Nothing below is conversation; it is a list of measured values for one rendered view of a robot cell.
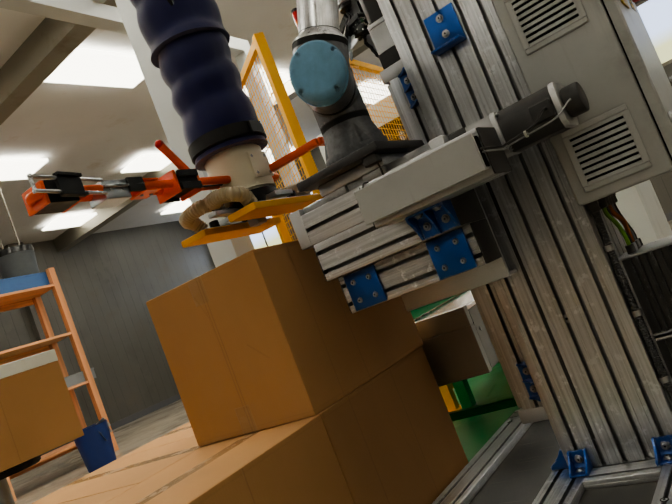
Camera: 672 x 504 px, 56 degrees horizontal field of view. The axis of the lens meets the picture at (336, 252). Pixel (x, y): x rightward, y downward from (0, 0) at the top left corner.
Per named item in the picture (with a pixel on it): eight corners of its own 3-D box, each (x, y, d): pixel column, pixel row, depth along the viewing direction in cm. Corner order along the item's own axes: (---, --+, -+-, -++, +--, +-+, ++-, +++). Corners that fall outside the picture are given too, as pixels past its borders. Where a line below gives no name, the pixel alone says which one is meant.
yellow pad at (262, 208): (303, 211, 193) (297, 196, 193) (328, 198, 187) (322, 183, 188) (229, 223, 164) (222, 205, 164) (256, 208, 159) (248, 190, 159)
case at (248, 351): (323, 376, 213) (281, 265, 216) (424, 344, 192) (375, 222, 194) (198, 447, 163) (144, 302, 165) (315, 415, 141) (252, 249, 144)
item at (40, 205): (65, 213, 137) (57, 191, 137) (83, 199, 133) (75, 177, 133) (28, 216, 130) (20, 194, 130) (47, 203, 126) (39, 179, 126)
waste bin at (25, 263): (1, 305, 831) (-15, 260, 835) (36, 297, 873) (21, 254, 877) (19, 294, 802) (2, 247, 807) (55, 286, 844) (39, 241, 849)
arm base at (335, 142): (402, 146, 145) (386, 106, 145) (369, 147, 132) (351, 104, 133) (352, 173, 153) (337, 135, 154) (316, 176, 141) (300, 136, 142)
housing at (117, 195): (116, 207, 147) (109, 189, 148) (133, 196, 144) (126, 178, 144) (90, 210, 141) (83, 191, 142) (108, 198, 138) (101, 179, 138)
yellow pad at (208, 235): (259, 233, 203) (254, 219, 203) (282, 222, 197) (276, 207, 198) (182, 248, 174) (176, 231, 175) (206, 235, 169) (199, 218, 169)
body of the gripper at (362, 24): (362, 29, 209) (349, -4, 210) (347, 42, 216) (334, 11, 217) (378, 28, 214) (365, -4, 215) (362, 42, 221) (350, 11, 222)
